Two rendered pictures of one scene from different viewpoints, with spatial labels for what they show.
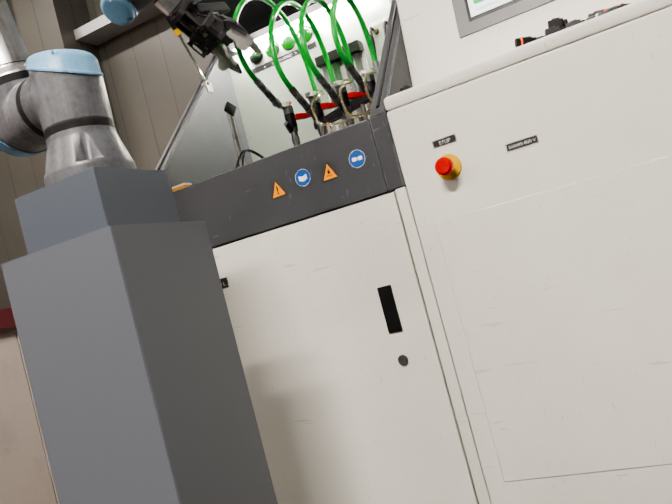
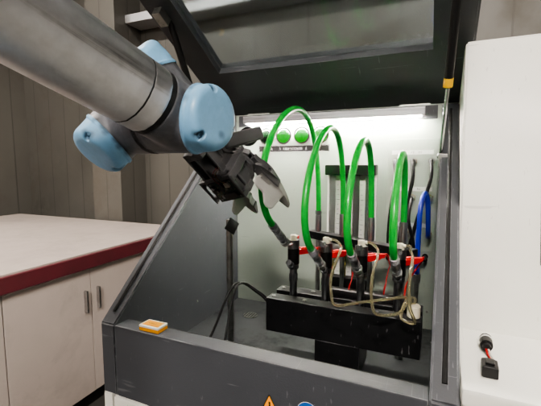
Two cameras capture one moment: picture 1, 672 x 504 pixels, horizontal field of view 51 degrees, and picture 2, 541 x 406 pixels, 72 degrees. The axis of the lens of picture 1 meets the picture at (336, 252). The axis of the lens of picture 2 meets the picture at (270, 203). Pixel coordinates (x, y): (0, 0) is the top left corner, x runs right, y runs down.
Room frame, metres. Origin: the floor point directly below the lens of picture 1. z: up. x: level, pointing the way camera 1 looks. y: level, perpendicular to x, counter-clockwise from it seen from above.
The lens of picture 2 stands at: (0.98, 0.11, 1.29)
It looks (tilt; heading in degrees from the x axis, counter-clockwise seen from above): 6 degrees down; 358
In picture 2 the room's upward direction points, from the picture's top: straight up
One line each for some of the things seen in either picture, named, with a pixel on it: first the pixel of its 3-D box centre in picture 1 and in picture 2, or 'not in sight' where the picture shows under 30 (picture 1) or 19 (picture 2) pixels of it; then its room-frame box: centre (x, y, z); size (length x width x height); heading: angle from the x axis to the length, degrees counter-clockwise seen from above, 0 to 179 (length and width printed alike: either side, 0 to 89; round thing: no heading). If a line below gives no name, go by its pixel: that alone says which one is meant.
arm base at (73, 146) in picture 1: (86, 156); not in sight; (1.19, 0.37, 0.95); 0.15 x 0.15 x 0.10
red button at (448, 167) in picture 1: (445, 166); not in sight; (1.40, -0.25, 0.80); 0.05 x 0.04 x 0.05; 64
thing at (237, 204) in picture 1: (262, 196); (247, 391); (1.64, 0.13, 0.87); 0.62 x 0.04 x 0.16; 64
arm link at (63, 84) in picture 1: (67, 91); not in sight; (1.20, 0.37, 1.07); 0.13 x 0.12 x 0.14; 53
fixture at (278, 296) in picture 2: not in sight; (341, 332); (1.80, -0.08, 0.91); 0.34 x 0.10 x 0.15; 64
